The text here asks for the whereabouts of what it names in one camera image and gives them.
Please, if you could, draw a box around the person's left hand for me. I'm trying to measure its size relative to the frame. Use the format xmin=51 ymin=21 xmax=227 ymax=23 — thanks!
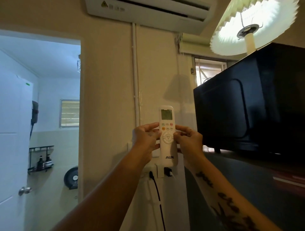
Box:
xmin=131 ymin=122 xmax=163 ymax=165

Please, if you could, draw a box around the person's right hand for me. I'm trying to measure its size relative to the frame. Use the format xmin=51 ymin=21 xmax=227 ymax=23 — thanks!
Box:
xmin=173 ymin=124 xmax=206 ymax=167

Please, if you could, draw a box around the white remote control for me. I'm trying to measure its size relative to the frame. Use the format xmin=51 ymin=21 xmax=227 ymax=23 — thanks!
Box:
xmin=158 ymin=105 xmax=179 ymax=168

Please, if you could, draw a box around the white wall air conditioner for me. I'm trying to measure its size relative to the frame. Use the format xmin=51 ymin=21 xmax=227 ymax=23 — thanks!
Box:
xmin=85 ymin=0 xmax=218 ymax=36

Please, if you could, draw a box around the person's left forearm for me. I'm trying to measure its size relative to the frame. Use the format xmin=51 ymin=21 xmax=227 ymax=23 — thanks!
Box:
xmin=51 ymin=149 xmax=149 ymax=231

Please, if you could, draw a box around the person's right forearm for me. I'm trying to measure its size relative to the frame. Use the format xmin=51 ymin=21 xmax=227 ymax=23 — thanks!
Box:
xmin=184 ymin=154 xmax=284 ymax=231

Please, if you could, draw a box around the grey refrigerator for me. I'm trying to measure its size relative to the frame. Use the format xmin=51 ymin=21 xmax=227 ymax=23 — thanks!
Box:
xmin=184 ymin=149 xmax=305 ymax=231

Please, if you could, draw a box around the window with metal grille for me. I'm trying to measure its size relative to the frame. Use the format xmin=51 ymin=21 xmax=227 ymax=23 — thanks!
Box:
xmin=191 ymin=56 xmax=235 ymax=86

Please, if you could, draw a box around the black microwave oven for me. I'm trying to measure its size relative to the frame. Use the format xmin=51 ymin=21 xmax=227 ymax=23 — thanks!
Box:
xmin=193 ymin=43 xmax=305 ymax=163

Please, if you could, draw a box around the louvered bathroom window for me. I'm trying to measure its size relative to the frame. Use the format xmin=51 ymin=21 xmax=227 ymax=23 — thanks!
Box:
xmin=59 ymin=99 xmax=80 ymax=129

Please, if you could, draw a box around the black round paper dispenser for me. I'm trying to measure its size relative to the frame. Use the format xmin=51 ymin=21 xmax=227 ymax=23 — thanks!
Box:
xmin=64 ymin=166 xmax=79 ymax=190

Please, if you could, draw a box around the cream roller blind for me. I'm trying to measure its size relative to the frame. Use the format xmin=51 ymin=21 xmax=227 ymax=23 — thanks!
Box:
xmin=175 ymin=32 xmax=246 ymax=60

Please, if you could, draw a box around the silver door knob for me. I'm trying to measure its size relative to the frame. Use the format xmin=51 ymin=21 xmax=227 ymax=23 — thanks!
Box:
xmin=18 ymin=186 xmax=33 ymax=197

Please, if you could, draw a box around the white door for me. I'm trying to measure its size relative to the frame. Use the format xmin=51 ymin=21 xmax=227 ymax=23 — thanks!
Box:
xmin=0 ymin=68 xmax=34 ymax=231

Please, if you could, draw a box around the pleated white table lamp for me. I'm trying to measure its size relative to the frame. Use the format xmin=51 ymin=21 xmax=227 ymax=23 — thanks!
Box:
xmin=209 ymin=0 xmax=301 ymax=56

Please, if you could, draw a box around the black power cable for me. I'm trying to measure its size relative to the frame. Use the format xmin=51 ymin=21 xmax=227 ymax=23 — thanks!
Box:
xmin=148 ymin=171 xmax=167 ymax=231

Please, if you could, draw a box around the black bathroom shelf with bottles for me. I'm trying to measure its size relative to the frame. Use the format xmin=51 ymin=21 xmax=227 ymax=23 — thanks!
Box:
xmin=27 ymin=145 xmax=55 ymax=175

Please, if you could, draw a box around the black wall water heater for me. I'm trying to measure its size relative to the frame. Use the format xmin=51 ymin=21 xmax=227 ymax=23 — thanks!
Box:
xmin=29 ymin=100 xmax=39 ymax=140

